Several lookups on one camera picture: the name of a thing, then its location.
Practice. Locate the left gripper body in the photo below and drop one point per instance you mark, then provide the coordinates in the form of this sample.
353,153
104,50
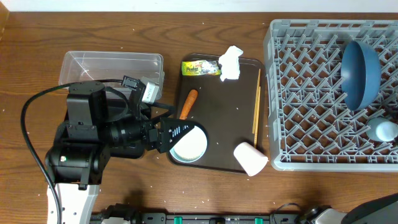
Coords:
153,135

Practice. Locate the light blue rice bowl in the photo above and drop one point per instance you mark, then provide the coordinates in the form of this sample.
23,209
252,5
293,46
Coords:
191,147

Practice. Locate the orange carrot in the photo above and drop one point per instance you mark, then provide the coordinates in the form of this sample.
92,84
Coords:
190,100

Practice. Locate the white napkin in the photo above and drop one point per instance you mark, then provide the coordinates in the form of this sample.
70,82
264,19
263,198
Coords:
229,61

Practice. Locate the pink cup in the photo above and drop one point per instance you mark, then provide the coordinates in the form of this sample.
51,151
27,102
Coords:
250,159

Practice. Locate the dark blue plate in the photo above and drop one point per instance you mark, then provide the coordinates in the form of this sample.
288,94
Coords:
361,73

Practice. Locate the small blue bowl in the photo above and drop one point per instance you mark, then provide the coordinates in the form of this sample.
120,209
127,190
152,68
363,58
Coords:
381,130

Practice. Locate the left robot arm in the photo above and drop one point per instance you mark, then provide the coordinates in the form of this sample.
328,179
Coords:
76,169

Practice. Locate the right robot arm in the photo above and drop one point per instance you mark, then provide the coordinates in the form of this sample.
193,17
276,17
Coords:
378,211

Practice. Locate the grey dishwasher rack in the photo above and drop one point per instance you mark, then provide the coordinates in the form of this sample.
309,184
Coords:
310,126

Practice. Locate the black plastic tray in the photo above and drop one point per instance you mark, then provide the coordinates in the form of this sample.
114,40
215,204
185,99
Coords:
114,124

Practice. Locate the yellow snack wrapper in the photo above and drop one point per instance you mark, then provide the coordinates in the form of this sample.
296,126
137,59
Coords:
200,67

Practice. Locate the brown serving tray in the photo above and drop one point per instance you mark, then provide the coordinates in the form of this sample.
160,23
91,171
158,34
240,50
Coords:
226,110

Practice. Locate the left wooden chopstick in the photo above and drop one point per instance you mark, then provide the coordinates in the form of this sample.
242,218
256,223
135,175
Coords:
256,107

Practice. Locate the clear plastic bin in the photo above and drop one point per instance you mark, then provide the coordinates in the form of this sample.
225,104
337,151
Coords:
79,66

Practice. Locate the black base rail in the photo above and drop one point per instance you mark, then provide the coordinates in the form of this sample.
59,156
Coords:
123,213

